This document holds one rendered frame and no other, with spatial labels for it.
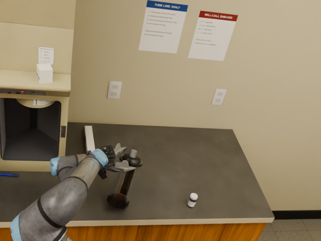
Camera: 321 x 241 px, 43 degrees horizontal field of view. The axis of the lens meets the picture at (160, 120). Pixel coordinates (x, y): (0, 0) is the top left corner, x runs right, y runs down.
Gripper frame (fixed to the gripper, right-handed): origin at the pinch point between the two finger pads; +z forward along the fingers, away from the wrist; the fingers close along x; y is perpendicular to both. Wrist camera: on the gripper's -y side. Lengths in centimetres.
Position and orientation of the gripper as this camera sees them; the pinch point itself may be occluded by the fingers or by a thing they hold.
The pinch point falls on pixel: (130, 158)
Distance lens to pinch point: 184.5
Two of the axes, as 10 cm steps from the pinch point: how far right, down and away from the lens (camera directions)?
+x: -3.6, -6.4, 6.8
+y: 1.7, -7.6, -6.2
